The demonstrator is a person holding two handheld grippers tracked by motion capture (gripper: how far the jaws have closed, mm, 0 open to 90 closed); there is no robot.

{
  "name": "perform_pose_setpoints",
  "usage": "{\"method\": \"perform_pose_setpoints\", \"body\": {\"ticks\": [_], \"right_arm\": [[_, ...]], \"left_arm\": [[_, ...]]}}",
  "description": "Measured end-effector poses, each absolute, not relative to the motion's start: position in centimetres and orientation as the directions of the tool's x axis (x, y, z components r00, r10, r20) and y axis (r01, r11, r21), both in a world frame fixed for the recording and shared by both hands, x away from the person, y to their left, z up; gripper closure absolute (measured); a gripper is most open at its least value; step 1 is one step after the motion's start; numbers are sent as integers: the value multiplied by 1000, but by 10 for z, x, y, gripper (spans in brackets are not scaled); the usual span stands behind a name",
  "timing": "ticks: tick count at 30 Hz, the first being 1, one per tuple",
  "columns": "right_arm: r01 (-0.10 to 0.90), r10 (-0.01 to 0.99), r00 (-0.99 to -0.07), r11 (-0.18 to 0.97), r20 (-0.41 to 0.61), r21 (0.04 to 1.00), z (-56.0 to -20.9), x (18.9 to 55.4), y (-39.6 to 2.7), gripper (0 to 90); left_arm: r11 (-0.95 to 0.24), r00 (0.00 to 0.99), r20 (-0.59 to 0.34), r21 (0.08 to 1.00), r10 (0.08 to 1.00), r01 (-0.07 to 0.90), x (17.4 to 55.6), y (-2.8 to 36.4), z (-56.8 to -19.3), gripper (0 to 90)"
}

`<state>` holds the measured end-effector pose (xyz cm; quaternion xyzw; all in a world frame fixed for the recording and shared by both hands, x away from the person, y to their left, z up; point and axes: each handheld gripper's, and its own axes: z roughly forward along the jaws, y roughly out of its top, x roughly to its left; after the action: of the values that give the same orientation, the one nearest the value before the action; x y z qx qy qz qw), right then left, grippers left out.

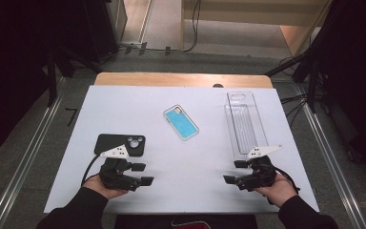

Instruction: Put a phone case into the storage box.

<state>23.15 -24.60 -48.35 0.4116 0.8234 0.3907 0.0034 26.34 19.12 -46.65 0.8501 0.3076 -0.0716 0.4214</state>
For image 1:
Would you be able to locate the wooden table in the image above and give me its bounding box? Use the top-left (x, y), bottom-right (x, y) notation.
top-left (93, 72), bottom-right (274, 89)

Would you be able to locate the person's right hand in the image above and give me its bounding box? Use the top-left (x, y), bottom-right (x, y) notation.
top-left (254, 173), bottom-right (298, 208)

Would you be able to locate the black curtain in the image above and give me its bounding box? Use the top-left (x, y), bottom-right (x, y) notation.
top-left (314, 0), bottom-right (366, 173)
top-left (0, 0), bottom-right (58, 160)

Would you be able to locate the black metal stand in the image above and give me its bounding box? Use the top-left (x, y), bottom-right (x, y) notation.
top-left (265, 0), bottom-right (332, 114)
top-left (44, 44), bottom-right (103, 108)

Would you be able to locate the light wooden furniture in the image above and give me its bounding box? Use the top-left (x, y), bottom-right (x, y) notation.
top-left (180, 0), bottom-right (332, 58)

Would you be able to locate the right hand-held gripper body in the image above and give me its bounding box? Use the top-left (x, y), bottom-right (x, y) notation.
top-left (234, 144), bottom-right (284, 192)

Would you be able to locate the white board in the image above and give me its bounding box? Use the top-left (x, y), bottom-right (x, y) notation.
top-left (43, 85), bottom-right (320, 214)

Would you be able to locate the left hand-held gripper black cable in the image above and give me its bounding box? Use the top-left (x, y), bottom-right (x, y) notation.
top-left (81, 155), bottom-right (101, 187)

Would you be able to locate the dark cabinet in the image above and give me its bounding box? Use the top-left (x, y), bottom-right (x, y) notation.
top-left (82, 0), bottom-right (128, 63)

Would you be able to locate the bundle of black floor cables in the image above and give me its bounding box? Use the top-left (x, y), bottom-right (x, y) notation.
top-left (279, 94), bottom-right (309, 127)

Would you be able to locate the person's left hand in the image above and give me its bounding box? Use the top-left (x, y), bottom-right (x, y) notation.
top-left (82, 174), bottom-right (130, 200)

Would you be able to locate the right hand-held gripper black cable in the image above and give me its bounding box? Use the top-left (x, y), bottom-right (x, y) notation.
top-left (268, 166), bottom-right (301, 205)

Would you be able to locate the aluminium floor rail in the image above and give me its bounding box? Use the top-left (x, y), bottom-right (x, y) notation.
top-left (294, 80), bottom-right (366, 229)
top-left (0, 77), bottom-right (66, 229)

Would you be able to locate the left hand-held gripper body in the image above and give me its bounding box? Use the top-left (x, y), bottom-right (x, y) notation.
top-left (98, 144), bottom-right (142, 192)

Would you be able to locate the clear plastic rack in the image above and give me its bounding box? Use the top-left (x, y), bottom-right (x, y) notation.
top-left (224, 91), bottom-right (270, 160)

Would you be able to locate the hand-held gripper black cable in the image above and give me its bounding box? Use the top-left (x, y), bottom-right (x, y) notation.
top-left (268, 166), bottom-right (301, 205)
top-left (81, 155), bottom-right (101, 187)

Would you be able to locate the black phone case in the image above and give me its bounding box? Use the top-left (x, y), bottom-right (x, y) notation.
top-left (93, 134), bottom-right (147, 157)

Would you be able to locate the black hanging cable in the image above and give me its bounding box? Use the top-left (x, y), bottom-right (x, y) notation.
top-left (117, 0), bottom-right (203, 55)

